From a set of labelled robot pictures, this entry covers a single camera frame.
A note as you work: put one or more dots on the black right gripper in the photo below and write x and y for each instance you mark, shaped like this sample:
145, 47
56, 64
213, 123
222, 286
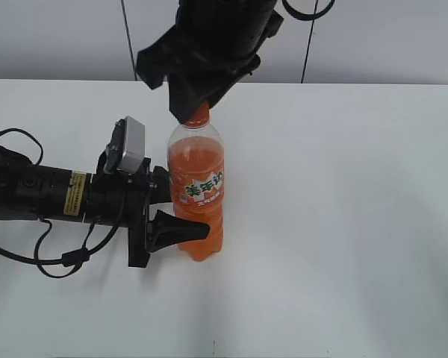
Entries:
211, 47

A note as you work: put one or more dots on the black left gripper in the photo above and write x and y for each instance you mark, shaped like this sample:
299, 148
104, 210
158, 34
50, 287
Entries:
119, 199

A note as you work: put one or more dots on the orange bottle cap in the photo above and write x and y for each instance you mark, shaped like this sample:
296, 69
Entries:
199, 113

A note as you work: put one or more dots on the orange soda bottle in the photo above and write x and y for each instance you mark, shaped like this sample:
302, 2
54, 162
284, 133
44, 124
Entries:
195, 157

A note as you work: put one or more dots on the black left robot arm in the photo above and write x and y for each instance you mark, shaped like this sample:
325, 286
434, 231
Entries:
29, 192

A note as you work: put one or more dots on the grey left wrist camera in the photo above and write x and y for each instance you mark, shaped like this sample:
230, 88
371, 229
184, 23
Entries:
126, 149

